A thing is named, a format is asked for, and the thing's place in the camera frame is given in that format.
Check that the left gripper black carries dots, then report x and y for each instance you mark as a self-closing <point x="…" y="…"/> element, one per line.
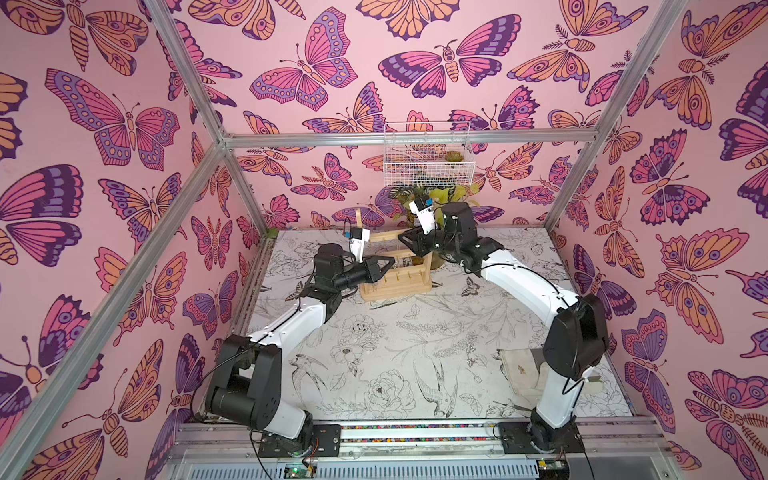
<point x="370" y="271"/>

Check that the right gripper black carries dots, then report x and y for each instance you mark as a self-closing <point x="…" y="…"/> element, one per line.
<point x="420" y="241"/>

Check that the wooden jewelry display stand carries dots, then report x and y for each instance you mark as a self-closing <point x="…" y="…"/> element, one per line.
<point x="405" y="278"/>

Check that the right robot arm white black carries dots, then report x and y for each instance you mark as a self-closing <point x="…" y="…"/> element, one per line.
<point x="576" y="324"/>

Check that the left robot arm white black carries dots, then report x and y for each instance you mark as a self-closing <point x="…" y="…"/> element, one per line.
<point x="246" y="383"/>

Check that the potted green plant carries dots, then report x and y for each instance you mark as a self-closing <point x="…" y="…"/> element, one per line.
<point x="439" y="196"/>

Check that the small succulent in basket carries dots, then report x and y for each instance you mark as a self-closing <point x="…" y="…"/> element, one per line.
<point x="454" y="157"/>

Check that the beige work glove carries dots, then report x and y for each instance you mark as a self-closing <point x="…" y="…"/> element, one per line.
<point x="526" y="372"/>

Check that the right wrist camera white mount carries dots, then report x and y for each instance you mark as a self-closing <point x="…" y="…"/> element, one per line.
<point x="424" y="212"/>

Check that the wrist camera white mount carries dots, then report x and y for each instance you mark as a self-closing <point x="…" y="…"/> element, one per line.
<point x="357" y="238"/>
<point x="424" y="212"/>

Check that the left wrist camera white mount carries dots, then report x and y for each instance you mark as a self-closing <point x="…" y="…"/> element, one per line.
<point x="357" y="238"/>

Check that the white wire basket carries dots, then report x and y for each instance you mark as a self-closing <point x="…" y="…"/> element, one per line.
<point x="415" y="156"/>

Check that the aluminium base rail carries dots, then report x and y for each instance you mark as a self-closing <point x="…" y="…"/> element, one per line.
<point x="598" y="448"/>

